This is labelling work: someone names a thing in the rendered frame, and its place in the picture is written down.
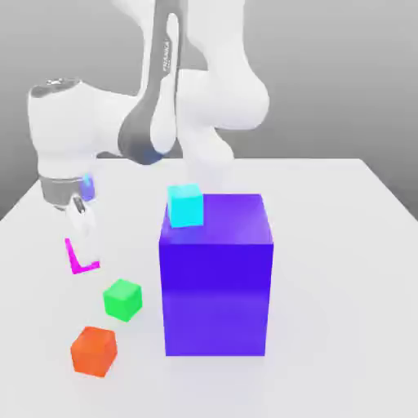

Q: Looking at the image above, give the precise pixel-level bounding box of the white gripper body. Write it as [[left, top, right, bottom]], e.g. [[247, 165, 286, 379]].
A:
[[65, 202, 100, 265]]

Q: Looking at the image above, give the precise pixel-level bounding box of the small magenta cube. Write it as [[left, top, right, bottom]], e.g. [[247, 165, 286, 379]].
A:
[[64, 237, 101, 275]]

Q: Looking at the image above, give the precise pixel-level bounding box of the small green cube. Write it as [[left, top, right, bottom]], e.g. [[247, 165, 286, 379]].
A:
[[102, 278, 144, 323]]

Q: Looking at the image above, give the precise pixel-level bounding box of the small cyan cube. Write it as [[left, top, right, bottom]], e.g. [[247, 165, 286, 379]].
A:
[[167, 183, 205, 229]]

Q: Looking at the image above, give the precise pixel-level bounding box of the small orange cube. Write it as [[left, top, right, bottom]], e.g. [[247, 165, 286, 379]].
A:
[[70, 326, 118, 379]]

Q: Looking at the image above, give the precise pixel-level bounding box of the large blue box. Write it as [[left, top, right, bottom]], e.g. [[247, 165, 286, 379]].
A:
[[158, 193, 274, 358]]

